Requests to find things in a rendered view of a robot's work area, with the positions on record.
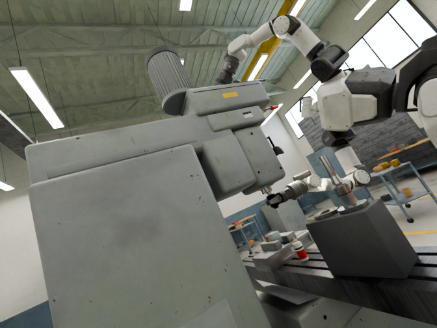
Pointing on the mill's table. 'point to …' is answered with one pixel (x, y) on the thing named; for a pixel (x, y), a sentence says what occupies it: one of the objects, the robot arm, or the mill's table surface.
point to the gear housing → (236, 119)
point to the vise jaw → (288, 237)
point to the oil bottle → (300, 250)
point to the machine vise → (279, 252)
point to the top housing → (224, 98)
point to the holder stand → (362, 241)
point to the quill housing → (259, 157)
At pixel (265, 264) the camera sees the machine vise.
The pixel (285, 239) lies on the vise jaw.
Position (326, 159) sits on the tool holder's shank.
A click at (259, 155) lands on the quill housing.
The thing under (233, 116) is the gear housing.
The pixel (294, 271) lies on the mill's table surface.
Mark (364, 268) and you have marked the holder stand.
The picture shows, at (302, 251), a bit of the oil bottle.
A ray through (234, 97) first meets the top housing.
